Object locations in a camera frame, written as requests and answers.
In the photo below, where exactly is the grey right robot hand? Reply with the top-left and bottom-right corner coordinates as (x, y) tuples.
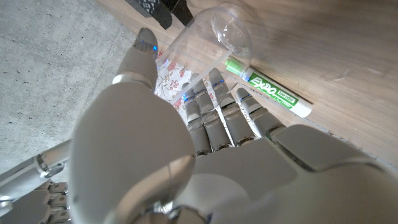
(0, 139), (72, 224)

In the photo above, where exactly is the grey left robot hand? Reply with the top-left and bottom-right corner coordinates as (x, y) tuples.
(68, 27), (398, 224)

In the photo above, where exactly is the clear dispenser bottle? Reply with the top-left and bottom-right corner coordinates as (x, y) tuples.
(157, 3), (253, 105)

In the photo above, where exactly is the black pump cap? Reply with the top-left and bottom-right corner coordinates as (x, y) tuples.
(124, 0), (194, 30)

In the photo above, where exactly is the green dry erase marker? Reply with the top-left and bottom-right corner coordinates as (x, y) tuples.
(224, 57), (313, 118)

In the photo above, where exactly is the floral backdrop cloth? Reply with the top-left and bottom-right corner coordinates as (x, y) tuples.
(154, 51), (265, 139)

